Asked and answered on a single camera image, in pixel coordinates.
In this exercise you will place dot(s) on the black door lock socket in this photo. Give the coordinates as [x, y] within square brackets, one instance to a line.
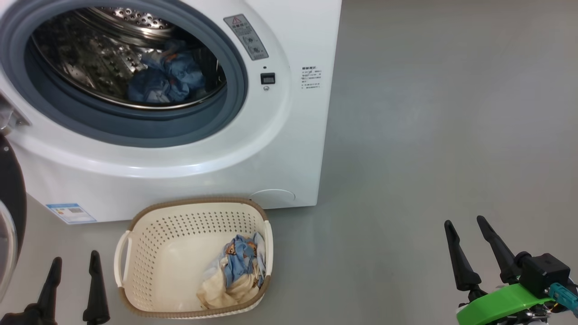
[268, 78]

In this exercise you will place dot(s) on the grey warning label sticker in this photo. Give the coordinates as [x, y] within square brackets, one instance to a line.
[246, 37]

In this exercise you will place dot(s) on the grey rubber door seal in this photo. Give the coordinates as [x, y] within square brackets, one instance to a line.
[135, 128]

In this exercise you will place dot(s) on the white front-load washing machine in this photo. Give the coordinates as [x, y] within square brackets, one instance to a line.
[271, 149]

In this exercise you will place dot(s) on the steel washing machine drum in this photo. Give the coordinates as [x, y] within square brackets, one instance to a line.
[86, 54]

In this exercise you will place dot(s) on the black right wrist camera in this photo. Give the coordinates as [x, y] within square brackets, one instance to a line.
[544, 273]

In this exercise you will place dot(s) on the teal right camera connector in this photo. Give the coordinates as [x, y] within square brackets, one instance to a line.
[564, 295]

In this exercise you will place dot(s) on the blue energy label sticker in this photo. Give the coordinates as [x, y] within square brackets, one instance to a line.
[71, 213]

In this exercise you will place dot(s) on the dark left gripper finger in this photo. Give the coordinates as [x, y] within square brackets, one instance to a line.
[48, 298]
[95, 293]

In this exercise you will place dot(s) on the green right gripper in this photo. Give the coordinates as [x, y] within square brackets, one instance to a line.
[496, 307]

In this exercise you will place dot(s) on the blue denim garment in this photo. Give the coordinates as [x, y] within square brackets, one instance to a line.
[167, 74]

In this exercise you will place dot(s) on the dark washing machine door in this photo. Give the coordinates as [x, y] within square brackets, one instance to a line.
[11, 189]

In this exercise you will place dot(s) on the cream perforated laundry basket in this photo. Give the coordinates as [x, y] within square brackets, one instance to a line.
[180, 253]

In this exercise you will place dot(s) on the beige garment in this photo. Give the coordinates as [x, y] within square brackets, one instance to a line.
[226, 291]

